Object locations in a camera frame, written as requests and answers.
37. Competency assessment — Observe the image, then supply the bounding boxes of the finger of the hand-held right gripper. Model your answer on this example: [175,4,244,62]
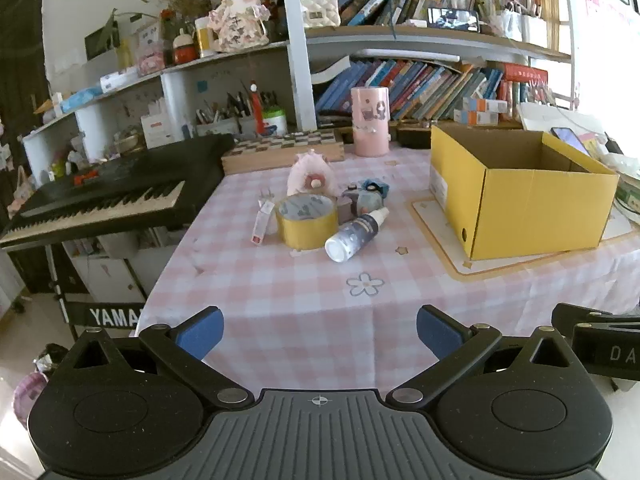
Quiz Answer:
[551,303,640,337]

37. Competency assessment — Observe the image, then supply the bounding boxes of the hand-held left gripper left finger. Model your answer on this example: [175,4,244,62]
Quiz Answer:
[64,306,254,409]

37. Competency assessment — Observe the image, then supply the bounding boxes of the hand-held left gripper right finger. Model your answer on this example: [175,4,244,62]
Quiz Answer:
[386,304,577,409]

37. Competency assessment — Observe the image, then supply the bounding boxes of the yellow cardboard box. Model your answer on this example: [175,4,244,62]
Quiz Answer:
[429,124,620,261]

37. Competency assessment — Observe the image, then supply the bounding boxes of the yellow tape roll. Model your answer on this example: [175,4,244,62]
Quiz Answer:
[275,194,340,251]

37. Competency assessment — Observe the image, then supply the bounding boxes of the small blue toy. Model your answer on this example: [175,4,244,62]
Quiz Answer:
[361,178,392,199]

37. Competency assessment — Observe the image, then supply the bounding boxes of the pink checked cloth covered desktop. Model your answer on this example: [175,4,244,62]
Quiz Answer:
[129,142,640,392]

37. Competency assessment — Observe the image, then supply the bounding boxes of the black keyboard stand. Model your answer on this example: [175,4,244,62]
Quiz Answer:
[46,245,147,342]

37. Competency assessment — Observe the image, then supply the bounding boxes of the white cabinet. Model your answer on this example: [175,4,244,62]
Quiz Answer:
[62,227,187,307]

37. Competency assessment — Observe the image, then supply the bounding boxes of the small white tube package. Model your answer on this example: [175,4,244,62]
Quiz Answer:
[251,194,276,246]

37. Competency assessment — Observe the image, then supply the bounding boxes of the green edged book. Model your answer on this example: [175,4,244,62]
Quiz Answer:
[614,180,640,222]

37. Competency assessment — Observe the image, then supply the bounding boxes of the small round jar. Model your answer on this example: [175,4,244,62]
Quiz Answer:
[356,192,385,216]

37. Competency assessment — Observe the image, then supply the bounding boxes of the small grey box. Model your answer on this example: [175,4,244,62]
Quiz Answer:
[336,189,362,226]

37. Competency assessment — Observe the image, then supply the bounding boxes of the black electronic keyboard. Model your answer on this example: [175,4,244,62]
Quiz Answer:
[0,133,237,252]

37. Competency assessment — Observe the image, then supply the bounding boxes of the smartphone with lit screen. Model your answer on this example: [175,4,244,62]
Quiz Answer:
[551,127,593,157]

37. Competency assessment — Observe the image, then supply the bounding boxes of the pink round bag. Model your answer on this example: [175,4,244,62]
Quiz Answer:
[12,371,49,429]

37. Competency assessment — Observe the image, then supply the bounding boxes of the pink plush toy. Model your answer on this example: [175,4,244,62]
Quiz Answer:
[287,151,337,197]

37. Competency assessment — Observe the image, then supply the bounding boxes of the dark brown wooden box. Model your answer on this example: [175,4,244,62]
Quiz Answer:
[397,122,434,150]

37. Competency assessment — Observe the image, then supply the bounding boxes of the stack of white papers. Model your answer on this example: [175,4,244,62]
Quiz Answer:
[517,102,615,137]

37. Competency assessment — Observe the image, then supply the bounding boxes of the wooden chessboard box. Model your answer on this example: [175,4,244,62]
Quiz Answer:
[221,128,346,176]

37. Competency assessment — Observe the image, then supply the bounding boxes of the white box with red label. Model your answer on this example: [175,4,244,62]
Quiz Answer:
[140,111,174,150]

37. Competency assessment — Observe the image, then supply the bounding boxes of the pen holder with brushes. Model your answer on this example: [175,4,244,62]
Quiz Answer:
[194,91,257,137]

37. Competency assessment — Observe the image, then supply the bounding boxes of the orange and white box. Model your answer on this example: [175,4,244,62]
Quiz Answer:
[462,97,509,114]
[453,109,500,126]

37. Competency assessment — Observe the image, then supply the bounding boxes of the green lidded white jar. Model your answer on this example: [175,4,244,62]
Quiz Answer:
[262,108,289,136]

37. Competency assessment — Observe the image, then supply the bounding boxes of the pink cylindrical canister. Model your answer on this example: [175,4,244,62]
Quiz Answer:
[350,86,390,158]

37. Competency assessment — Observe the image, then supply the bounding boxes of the row of leaning books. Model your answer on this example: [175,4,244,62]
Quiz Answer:
[315,59,505,122]

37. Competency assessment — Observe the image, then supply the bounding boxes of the thick red book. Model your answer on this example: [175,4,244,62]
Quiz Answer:
[501,63,550,84]

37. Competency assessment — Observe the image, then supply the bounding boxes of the white bookshelf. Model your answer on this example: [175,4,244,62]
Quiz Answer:
[20,0,578,186]

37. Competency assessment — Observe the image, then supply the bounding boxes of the pink patterned box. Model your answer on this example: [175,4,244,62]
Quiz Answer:
[137,41,166,74]

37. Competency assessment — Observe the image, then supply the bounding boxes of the red round doll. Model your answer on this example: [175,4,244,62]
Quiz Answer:
[172,29,197,65]

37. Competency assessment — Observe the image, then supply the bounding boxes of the white storage containers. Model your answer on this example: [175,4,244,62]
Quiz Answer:
[494,9,549,44]

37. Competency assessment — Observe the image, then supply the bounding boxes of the yellow and white cup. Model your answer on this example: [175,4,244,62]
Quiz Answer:
[194,16,219,59]

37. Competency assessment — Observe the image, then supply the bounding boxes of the smartphone propped on shelf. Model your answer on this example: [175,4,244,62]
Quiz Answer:
[427,7,481,29]

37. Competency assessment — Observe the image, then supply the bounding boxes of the green leafy plant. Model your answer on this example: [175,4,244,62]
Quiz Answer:
[101,8,160,48]

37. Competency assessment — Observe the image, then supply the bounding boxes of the white quilted handbag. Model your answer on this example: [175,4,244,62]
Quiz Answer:
[299,0,342,29]

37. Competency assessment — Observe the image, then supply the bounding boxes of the pink wall poster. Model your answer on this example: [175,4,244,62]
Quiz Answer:
[583,0,617,24]

